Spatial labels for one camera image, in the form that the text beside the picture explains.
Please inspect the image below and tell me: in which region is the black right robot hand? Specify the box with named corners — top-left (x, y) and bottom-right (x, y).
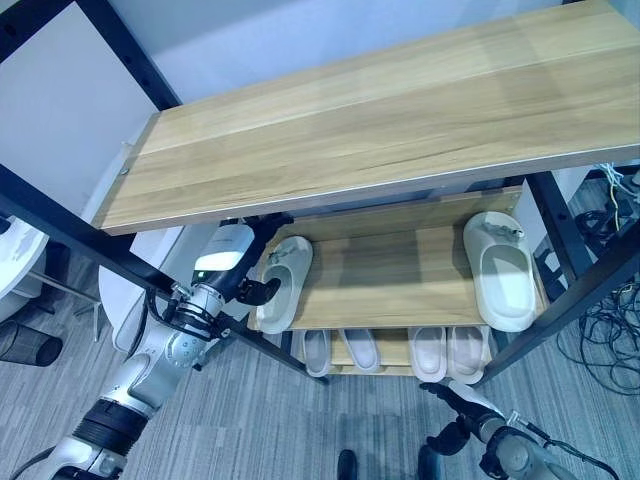
top-left (418, 379), bottom-right (507, 450)

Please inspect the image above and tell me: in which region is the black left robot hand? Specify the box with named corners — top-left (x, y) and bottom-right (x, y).
top-left (191, 213), bottom-right (295, 307)

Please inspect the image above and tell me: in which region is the beige slipper with green charm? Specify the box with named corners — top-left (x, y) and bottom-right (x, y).
top-left (255, 235), bottom-right (315, 335)
top-left (462, 210), bottom-right (537, 332)

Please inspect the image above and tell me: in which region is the wooden two-tier shoe rack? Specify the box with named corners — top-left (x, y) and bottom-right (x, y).
top-left (247, 184), bottom-right (551, 387)

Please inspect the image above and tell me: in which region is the pale pink slipper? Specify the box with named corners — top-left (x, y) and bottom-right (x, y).
top-left (408, 326), bottom-right (449, 384)
top-left (445, 324), bottom-right (494, 385)

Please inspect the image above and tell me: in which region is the dark right robot foot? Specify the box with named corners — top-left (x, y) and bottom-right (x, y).
top-left (416, 443), bottom-right (447, 480)

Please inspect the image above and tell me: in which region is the dark robot foot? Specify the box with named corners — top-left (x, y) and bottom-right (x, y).
top-left (337, 448), bottom-right (359, 480)
top-left (416, 443), bottom-right (447, 480)

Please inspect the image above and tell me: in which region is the white round chair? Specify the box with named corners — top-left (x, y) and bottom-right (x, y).
top-left (97, 227), bottom-right (194, 354)

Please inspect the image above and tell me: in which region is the grey-beige slipper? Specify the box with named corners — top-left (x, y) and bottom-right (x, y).
top-left (341, 328), bottom-right (383, 374)
top-left (302, 329), bottom-right (332, 378)

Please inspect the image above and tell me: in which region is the dark left robot foot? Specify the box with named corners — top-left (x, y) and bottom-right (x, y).
top-left (337, 448), bottom-right (359, 480)

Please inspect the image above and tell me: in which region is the white office chair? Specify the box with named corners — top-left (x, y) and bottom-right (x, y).
top-left (0, 214), bottom-right (99, 324)

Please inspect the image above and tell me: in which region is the black mesh waste bin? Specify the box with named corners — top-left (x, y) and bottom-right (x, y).
top-left (0, 319), bottom-right (64, 369)

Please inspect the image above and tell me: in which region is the black cable tangle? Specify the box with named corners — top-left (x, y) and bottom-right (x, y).
top-left (578, 279), bottom-right (640, 397)

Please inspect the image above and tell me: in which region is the wooden table with black frame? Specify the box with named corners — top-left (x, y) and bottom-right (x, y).
top-left (0, 0), bottom-right (640, 387)

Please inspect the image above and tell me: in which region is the black coiled cable bundle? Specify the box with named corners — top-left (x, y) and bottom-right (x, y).
top-left (573, 208), bottom-right (622, 252)

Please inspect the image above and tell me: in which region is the yellow cable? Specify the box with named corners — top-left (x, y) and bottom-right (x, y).
top-left (605, 167), bottom-right (623, 219)

